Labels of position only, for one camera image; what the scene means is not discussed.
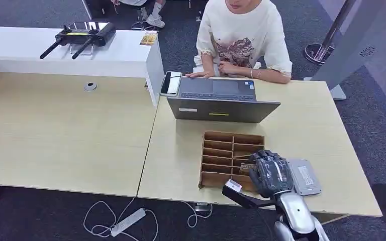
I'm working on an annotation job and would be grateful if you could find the small printed card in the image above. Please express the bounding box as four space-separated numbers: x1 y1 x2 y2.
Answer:
239 162 256 176

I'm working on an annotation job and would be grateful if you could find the white power cable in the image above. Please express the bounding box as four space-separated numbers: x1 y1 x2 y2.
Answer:
82 197 159 241
179 201 214 229

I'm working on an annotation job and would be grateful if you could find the person's right hand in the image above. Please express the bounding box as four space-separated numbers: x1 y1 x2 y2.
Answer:
185 70 217 79

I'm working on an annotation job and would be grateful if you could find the person's left hand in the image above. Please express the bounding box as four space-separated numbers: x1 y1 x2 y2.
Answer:
217 61 238 77

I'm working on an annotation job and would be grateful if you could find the grey card reader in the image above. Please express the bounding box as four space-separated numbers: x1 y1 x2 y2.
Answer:
286 158 323 196

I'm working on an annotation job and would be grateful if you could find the grey laptop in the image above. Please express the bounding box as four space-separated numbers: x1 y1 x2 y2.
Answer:
167 77 281 124

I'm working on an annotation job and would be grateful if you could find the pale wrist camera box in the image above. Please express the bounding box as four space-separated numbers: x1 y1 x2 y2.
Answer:
222 179 277 210

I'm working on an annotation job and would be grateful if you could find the black remote controller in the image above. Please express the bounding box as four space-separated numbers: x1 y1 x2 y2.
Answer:
39 21 117 61

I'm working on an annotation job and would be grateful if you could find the white power strip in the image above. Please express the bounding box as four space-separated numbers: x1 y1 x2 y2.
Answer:
110 207 147 238

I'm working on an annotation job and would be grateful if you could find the person in white shoes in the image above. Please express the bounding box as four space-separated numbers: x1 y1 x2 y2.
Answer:
111 0 166 29

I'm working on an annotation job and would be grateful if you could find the white raised counter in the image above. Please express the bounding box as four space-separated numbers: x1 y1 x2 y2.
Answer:
0 26 165 107

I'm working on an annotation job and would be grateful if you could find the chrome stanchion post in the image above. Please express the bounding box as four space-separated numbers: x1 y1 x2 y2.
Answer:
304 0 359 65

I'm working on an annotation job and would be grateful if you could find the black power adapter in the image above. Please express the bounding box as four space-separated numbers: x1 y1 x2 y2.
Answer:
194 202 211 214

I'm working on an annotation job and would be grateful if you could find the smartphone with white case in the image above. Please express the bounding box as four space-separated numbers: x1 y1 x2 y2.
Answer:
160 71 183 97

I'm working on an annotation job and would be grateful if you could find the wooden card box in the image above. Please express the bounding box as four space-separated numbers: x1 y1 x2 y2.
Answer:
199 131 265 193

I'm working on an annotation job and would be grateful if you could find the grey standing sign panel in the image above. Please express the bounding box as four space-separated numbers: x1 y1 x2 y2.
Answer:
303 0 386 101

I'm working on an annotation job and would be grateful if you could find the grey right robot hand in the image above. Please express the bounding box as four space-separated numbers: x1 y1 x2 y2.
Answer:
248 150 296 199

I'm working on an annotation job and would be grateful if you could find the yellow printed card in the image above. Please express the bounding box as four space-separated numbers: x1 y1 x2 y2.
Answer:
139 32 158 47

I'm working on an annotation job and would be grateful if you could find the chrome stool base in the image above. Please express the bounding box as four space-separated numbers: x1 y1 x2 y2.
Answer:
131 6 160 31

